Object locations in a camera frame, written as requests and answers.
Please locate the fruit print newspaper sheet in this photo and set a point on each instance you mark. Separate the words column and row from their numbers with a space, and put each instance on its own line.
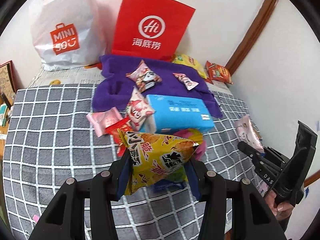
column 82, row 75

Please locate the red Haidilao paper bag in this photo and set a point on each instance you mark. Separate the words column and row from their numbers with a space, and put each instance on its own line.
column 150, row 29

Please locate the brown wooden door frame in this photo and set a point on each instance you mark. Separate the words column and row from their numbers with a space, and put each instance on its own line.
column 256, row 28

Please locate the yellow Lays chips bag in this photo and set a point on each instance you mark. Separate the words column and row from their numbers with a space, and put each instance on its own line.
column 190, row 62

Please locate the right hand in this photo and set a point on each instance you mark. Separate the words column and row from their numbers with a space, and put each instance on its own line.
column 281, row 211

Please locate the grey checked blanket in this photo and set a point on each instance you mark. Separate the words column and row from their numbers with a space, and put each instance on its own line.
column 50, row 139

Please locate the white pink snack packet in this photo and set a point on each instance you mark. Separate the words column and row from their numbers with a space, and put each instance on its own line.
column 138, row 109

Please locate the green blue snack packet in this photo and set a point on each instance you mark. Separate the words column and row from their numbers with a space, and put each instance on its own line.
column 175, row 180

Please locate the pale pink cartoon packet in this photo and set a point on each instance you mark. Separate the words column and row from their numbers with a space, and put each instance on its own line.
column 246, row 133

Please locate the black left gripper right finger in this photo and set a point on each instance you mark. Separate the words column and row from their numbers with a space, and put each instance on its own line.
column 251, row 216

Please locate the blue tissue pack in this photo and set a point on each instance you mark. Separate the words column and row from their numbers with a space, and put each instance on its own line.
column 174, row 113

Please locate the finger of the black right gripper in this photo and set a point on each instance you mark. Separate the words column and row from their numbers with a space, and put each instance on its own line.
column 256, row 157
column 267, row 172

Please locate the pink Lotso candy packet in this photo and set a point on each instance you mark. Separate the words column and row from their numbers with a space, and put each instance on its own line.
column 189, row 84

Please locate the purple towel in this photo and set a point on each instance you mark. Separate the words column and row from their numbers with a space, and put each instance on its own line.
column 116, row 88

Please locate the pink yellow snack bag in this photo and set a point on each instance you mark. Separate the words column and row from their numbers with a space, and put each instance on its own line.
column 196, row 136

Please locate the pink panda snack packet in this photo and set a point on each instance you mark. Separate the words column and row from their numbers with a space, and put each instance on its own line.
column 144, row 77

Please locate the red snack packet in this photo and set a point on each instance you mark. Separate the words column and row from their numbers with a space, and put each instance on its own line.
column 117, row 130

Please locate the light pink snack packet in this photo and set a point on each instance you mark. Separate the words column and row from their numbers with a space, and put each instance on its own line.
column 101, row 120

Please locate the yellow crispy snack packet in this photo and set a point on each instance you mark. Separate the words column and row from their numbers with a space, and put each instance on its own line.
column 154, row 156

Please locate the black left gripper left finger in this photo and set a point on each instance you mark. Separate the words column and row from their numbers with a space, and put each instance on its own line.
column 64, row 217

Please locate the framed picture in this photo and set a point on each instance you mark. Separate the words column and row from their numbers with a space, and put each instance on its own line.
column 8, row 85

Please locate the white Miniso plastic bag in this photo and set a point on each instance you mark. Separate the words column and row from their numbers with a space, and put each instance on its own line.
column 66, row 34

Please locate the orange Lays chips bag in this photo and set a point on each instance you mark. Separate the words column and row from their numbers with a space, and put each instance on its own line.
column 218, row 73

